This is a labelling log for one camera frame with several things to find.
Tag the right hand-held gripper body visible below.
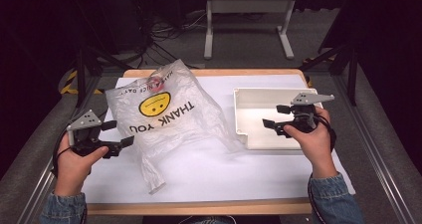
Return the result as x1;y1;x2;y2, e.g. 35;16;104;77
277;92;335;139

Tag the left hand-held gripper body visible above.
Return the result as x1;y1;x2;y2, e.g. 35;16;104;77
65;109;123;159

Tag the white plastic tray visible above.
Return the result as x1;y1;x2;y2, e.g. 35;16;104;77
232;87;324;151

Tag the clear smiley plastic bag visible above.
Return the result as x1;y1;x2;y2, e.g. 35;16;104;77
105;58;245;196

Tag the red round candy tin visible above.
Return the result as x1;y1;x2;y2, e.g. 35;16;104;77
146;76;166;93

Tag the person's right hand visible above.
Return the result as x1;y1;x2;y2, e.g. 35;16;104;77
283;106;339;180

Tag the person's left hand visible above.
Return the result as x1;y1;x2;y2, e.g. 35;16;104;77
54;143;109;197

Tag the black tripod stand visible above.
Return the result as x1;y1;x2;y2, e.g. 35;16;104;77
73;44;134;110
298;44;360;108

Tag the white metal stand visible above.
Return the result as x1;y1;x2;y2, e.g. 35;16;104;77
203;0;299;61

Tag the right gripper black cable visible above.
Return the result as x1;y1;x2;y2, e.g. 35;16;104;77
307;113;338;224

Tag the aluminium frame rail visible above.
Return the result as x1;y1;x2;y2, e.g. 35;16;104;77
332;74;417;224
15;74;103;224

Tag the tangle of floor cables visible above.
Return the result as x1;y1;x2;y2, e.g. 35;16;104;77
130;0;208;70

